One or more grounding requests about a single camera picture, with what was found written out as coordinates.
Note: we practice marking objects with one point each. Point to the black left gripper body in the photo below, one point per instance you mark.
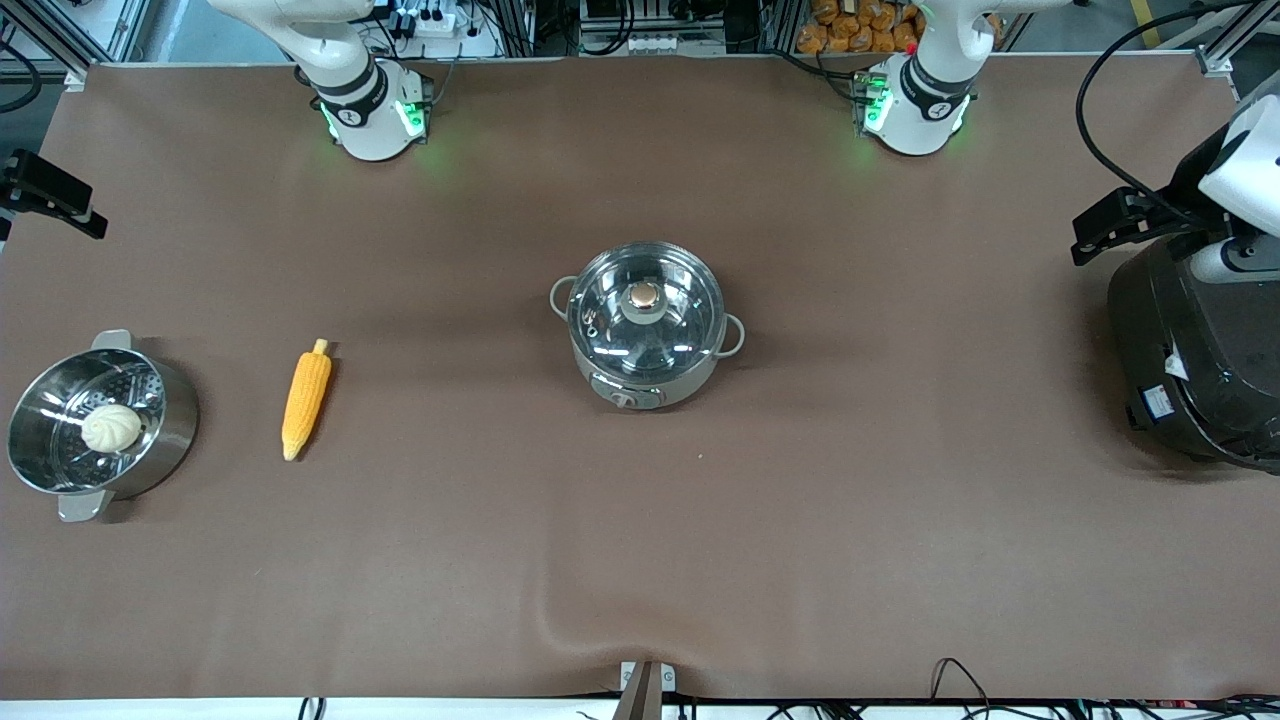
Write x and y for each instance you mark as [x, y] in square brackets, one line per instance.
[1183, 197]

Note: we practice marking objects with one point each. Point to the yellow corn cob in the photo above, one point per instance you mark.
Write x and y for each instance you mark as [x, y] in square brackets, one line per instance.
[305, 400]

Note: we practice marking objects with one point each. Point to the glass pot lid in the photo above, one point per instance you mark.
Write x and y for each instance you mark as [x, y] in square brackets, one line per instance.
[685, 325]

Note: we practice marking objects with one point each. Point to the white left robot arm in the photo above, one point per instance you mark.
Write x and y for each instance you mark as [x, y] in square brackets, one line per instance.
[915, 110]

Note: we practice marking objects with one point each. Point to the stainless steel steamer pot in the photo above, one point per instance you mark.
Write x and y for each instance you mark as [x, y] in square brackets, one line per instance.
[172, 420]

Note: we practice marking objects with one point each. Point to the grey electric cooking pot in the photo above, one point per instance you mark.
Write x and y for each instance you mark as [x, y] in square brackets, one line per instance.
[682, 387]

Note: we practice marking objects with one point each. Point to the black round cooker appliance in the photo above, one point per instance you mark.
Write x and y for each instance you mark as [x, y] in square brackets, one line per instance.
[1190, 370]

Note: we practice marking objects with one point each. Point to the white steamed bun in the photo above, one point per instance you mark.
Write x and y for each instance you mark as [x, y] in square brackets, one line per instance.
[110, 428]

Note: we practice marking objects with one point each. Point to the bag of orange buns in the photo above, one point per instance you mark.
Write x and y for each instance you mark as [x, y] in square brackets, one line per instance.
[850, 25]

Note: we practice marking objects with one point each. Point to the white power strip with plugs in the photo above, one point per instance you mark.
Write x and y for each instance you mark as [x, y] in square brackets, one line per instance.
[440, 22]

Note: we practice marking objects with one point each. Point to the brown table mat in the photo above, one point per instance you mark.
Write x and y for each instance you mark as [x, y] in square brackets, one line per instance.
[800, 550]

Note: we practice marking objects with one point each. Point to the small white power strip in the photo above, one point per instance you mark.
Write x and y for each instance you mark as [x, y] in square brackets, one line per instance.
[655, 44]

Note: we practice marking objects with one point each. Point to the aluminium frame profile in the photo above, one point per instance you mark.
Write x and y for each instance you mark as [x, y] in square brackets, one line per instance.
[1215, 55]
[60, 40]

